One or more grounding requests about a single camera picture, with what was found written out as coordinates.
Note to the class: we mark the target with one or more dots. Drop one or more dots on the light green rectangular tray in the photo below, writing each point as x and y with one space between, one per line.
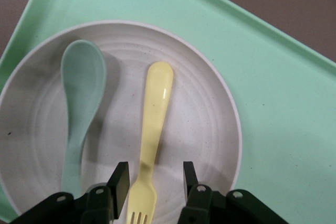
262 77

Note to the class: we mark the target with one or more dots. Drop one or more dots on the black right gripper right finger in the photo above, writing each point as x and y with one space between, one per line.
191 182

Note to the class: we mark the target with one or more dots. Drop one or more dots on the pale green plastic spoon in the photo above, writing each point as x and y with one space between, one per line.
84 77

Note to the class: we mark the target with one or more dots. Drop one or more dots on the yellow plastic fork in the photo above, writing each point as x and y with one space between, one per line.
155 108

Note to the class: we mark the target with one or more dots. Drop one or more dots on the white speckled round plate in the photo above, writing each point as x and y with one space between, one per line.
197 129

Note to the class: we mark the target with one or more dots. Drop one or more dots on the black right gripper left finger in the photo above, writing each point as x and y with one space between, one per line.
120 182

